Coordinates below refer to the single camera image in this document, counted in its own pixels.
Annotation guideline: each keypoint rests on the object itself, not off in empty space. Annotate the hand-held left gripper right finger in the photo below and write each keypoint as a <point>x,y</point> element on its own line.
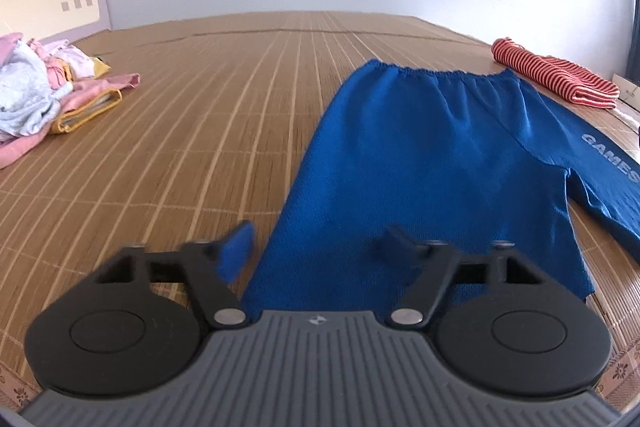
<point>397,247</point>

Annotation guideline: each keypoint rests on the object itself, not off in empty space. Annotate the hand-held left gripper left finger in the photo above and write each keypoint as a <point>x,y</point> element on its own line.
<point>235,252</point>

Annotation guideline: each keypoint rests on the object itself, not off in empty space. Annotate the blue pants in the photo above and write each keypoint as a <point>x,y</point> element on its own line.
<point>425,147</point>

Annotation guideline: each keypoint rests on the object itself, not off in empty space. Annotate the bamboo mat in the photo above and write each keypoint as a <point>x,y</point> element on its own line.
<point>200,107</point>

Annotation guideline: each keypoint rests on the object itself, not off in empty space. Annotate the yellow striped garment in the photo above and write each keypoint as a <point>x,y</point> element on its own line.
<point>90,112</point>

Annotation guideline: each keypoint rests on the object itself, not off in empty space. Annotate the red striped garment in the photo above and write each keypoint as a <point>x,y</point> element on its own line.
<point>550,74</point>

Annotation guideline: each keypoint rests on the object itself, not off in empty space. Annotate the pink garment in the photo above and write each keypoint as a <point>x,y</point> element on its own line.
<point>15,152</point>
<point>9,49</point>

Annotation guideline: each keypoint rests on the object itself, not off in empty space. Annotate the white garment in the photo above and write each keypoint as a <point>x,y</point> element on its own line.
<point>75,62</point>

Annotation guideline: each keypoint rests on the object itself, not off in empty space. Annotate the light blue ribbed garment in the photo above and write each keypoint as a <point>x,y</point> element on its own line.
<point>25,82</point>

